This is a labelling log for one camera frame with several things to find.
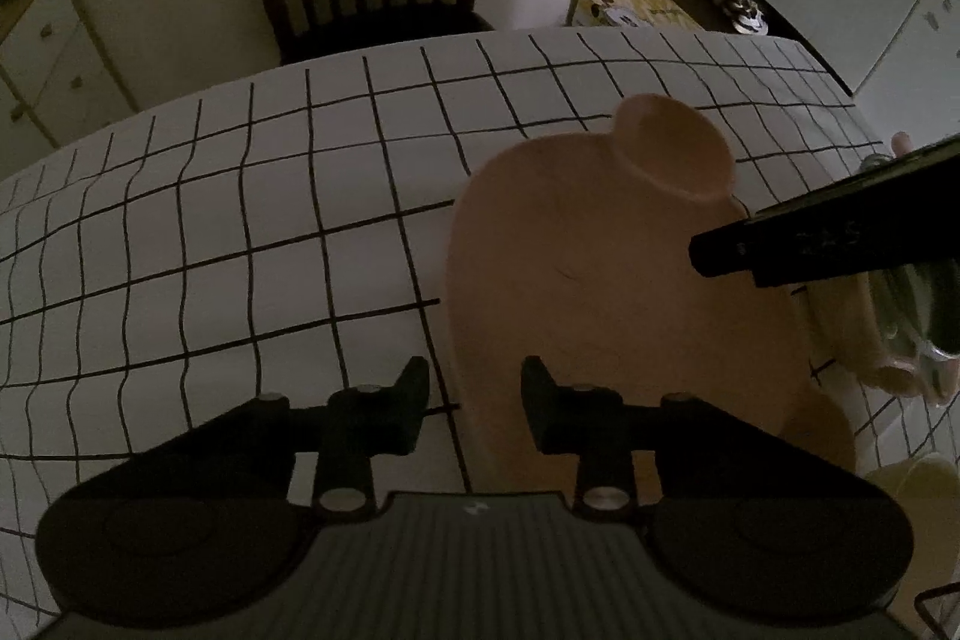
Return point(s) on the white ceramic bowl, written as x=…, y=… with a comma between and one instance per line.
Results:
x=922, y=482

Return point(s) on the white sideboard with stickers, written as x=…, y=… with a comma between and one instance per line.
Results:
x=926, y=40

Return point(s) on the pink bowl with steel liner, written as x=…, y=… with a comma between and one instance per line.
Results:
x=896, y=377

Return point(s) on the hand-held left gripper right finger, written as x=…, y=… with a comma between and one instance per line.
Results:
x=538, y=407

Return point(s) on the pink bear-shaped plate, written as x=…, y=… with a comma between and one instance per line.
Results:
x=622, y=280

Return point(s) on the small wooden side cabinet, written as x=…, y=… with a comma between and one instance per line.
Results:
x=52, y=55

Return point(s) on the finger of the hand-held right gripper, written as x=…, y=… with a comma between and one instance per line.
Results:
x=810, y=235

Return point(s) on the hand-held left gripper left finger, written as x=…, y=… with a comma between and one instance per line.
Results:
x=409, y=407

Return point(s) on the black-and-white checked tablecloth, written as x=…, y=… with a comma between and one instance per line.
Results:
x=225, y=220

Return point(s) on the cardboard box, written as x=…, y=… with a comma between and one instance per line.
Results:
x=637, y=6

